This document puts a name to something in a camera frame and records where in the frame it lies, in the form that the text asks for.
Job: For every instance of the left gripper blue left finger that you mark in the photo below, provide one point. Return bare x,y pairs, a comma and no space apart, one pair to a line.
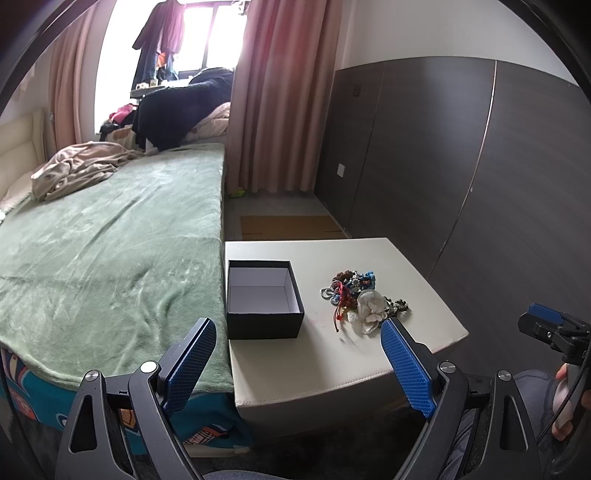
182,365

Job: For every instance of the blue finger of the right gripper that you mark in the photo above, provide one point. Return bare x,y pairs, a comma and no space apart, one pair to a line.
545,313

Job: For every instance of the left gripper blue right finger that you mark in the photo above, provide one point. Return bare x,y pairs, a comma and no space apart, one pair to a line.
413,376

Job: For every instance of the white pouch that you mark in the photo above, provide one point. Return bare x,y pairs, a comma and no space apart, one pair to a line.
371,311

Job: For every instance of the black jewelry box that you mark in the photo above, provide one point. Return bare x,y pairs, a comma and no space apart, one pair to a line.
263,301

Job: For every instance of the white leather side table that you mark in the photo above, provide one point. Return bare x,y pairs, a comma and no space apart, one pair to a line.
329,374

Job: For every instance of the green bed blanket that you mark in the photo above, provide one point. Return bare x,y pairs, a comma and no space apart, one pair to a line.
113,275

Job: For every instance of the dark wood wardrobe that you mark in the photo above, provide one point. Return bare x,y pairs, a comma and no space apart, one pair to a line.
478,171

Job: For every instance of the flat cardboard on floor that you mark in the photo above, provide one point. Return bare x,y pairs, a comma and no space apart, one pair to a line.
290,228

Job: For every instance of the beige crumpled blanket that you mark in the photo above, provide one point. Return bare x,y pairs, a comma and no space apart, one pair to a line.
77,167

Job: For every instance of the dark clothes pile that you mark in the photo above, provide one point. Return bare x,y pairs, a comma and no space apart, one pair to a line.
165,116

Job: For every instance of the cream padded headboard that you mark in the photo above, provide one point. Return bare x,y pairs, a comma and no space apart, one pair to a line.
23,151

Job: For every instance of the pink curtain right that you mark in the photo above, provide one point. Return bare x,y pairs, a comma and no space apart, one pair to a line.
280,95

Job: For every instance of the pink curtain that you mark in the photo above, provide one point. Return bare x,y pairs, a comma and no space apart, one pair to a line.
280,95
72,77

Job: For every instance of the pink curtain left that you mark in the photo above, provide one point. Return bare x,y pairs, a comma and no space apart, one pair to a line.
72,77

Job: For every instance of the hanging dark clothes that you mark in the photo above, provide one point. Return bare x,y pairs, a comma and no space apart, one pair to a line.
159,41

